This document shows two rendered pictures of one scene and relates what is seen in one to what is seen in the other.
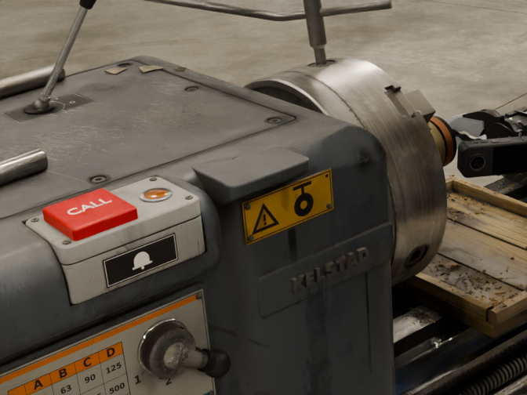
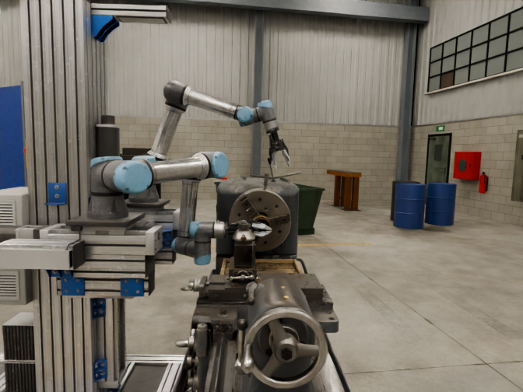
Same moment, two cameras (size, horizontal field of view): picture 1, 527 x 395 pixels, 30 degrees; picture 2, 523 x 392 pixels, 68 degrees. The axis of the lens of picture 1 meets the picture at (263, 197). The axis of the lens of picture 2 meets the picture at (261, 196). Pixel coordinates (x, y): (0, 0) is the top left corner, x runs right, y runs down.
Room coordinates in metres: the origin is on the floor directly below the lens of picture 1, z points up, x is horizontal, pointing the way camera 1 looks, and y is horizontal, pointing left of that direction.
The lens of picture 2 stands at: (2.25, -1.75, 1.42)
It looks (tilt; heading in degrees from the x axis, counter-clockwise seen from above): 6 degrees down; 122
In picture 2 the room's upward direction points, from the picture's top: 1 degrees clockwise
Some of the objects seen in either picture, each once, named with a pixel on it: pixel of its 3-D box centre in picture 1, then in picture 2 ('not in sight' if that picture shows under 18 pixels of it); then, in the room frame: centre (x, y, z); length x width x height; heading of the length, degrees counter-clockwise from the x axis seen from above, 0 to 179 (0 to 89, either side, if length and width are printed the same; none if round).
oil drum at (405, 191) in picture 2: not in sight; (409, 205); (0.61, 6.51, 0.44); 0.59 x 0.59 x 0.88
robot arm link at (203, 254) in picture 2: not in sight; (200, 250); (1.11, -0.46, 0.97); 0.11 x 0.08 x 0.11; 174
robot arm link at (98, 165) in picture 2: not in sight; (108, 173); (0.96, -0.82, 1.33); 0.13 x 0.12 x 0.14; 174
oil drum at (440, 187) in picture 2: not in sight; (440, 203); (1.08, 7.34, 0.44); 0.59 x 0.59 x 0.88
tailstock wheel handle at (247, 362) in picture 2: not in sight; (247, 356); (1.92, -1.26, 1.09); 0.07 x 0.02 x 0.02; 125
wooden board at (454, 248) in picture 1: (470, 246); (261, 271); (1.34, -0.31, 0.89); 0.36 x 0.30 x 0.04; 35
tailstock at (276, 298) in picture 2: not in sight; (279, 351); (1.88, -1.08, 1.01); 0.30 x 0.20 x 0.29; 125
